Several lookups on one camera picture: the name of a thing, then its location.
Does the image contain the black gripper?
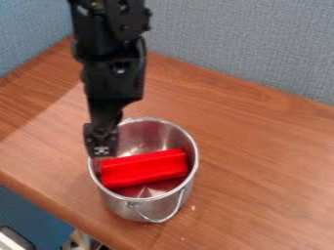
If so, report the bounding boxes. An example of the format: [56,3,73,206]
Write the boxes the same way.
[80,52,146,158]

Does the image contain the red plastic block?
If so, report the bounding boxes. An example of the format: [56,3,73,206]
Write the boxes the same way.
[100,148,190,188]

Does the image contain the stainless steel pot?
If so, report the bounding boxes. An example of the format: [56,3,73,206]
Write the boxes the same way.
[87,117,199,223]

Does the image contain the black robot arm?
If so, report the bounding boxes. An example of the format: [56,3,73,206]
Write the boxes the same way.
[68,0,151,158]

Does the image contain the grey device under table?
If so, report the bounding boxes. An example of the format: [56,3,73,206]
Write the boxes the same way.
[0,227,36,250]

